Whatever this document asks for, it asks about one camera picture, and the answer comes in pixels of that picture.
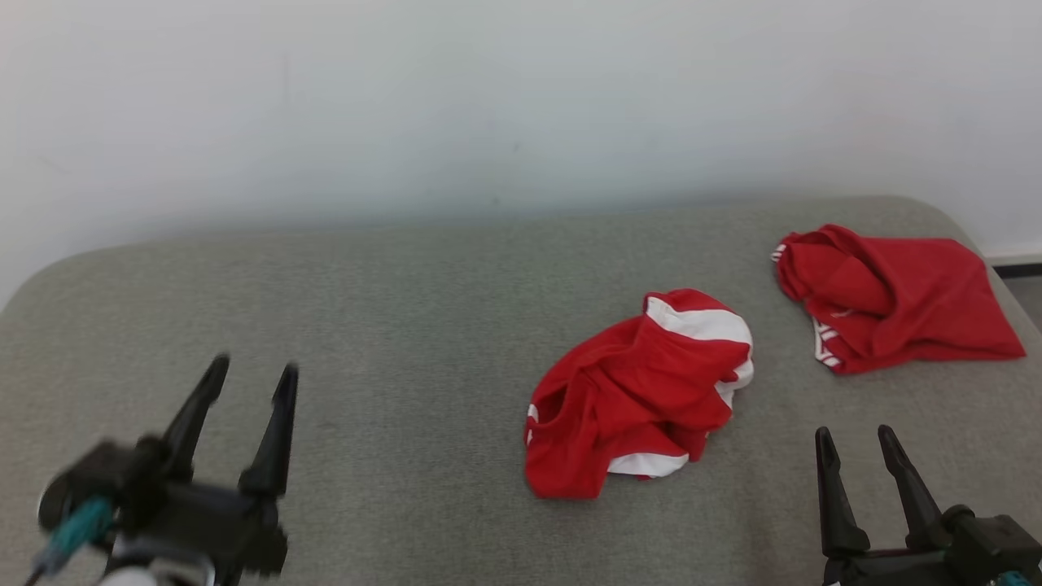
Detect red shorts white side stripes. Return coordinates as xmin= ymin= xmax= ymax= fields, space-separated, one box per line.
xmin=523 ymin=288 xmax=756 ymax=501

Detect teal left camera cable plug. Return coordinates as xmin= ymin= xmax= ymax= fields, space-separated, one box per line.
xmin=31 ymin=496 xmax=116 ymax=580

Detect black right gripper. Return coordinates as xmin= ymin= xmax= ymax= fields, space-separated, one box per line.
xmin=814 ymin=423 xmax=979 ymax=586

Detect black white baseboard strip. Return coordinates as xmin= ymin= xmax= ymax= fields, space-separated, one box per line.
xmin=983 ymin=251 xmax=1042 ymax=279

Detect red basketball jersey white trim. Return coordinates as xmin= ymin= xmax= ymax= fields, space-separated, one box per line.
xmin=770 ymin=224 xmax=1027 ymax=376

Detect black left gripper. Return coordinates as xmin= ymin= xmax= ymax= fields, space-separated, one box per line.
xmin=109 ymin=353 xmax=300 ymax=577

